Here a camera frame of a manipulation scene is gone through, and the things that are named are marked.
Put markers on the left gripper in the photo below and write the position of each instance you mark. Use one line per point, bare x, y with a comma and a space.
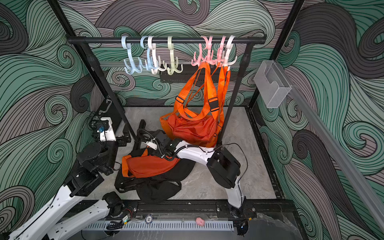
120, 140

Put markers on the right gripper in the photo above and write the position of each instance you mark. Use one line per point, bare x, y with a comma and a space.
143, 135

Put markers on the black bag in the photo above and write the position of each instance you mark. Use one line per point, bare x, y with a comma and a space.
158, 191
182, 169

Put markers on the rust red bag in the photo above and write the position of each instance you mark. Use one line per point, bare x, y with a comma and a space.
200, 132

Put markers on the orange backpack bag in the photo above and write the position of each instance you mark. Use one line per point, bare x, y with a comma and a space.
211, 101

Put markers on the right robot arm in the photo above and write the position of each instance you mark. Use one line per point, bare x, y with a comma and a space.
223, 166

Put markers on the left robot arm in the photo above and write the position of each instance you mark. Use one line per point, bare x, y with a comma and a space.
95, 160

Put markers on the light blue hook leftmost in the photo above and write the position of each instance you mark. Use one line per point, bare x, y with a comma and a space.
131, 68

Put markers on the light blue hook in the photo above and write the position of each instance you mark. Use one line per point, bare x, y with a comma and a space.
131, 68
148, 61

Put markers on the pale green hook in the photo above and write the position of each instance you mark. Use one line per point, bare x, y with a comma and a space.
173, 68

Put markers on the white hook left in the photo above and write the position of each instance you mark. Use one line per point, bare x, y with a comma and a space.
156, 64

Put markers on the white hook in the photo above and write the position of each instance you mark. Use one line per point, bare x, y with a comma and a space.
229, 46
156, 64

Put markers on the pink hook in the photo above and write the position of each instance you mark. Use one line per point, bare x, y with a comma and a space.
197, 59
221, 55
209, 56

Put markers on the white hook rightmost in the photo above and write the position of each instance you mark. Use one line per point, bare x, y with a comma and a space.
229, 46

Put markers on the front poker chip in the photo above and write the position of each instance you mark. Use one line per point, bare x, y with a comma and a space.
149, 219

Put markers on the pink small object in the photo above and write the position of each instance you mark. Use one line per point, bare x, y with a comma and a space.
200, 222

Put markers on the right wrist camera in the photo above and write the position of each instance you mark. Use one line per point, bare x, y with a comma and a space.
152, 145

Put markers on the white slotted cable duct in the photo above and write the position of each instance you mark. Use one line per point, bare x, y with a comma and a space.
178, 226

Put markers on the clear mesh wall bin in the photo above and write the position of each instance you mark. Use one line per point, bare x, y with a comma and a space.
272, 83

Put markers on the aluminium wall rail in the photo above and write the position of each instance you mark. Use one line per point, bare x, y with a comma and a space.
337, 152

